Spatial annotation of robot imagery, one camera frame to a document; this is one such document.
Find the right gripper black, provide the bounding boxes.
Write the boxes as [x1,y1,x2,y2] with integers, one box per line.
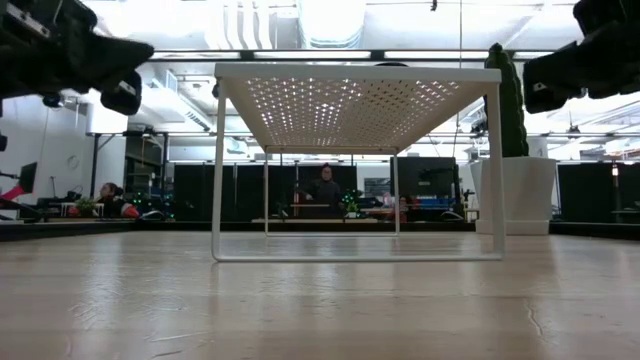
[523,0,640,114]

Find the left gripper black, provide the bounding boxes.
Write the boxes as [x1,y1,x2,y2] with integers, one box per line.
[0,0,155,116]

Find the green cactus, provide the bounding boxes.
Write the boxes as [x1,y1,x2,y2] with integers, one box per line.
[482,42,530,159]

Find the dark shelving rack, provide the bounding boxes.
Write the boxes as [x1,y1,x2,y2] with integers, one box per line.
[123,132,170,221]

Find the black room divider panels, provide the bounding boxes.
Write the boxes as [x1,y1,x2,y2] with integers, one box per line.
[557,162,640,225]
[172,163,359,222]

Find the black computer monitor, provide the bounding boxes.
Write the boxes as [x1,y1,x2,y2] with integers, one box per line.
[17,160,39,196]

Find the person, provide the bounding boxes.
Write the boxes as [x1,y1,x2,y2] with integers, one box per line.
[67,182,141,220]
[384,194,417,224]
[298,162,344,219]

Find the white hexagonal plant pot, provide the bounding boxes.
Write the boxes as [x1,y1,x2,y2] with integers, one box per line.
[469,155,558,236]

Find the small potted plant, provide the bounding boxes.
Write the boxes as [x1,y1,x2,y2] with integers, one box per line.
[74,197,99,219]
[343,189,362,220]

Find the red flat object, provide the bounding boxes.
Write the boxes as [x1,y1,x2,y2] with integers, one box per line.
[2,184,29,202]

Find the long ceiling light bar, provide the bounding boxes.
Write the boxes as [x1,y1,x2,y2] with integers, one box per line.
[144,48,556,64]

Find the large black display screen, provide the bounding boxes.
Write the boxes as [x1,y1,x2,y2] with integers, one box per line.
[388,156,460,199]

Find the blue and red storage bins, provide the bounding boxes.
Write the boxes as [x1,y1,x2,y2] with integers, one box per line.
[417,196,459,209]

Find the white perforated metal shelf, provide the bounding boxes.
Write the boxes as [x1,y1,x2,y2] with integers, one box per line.
[210,61,506,264]

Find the wooden background table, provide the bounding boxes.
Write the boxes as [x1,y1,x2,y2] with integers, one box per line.
[249,216,380,225]

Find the white ventilation duct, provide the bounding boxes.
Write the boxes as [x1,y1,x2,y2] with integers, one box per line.
[298,0,369,50]

